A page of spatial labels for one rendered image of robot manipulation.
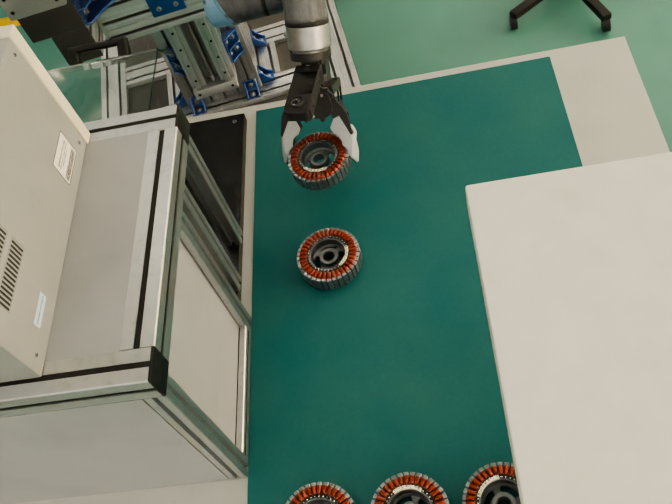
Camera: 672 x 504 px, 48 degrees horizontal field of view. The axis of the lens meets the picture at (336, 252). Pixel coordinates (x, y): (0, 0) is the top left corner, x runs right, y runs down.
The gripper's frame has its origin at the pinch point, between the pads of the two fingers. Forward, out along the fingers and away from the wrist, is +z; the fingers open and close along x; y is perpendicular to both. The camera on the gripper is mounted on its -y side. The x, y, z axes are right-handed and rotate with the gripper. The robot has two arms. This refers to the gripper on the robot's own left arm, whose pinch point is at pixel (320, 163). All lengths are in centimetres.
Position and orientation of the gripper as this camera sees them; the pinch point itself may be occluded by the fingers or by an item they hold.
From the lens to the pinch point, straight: 137.1
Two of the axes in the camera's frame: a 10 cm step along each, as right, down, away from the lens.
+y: 2.3, -4.6, 8.6
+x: -9.7, -0.1, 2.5
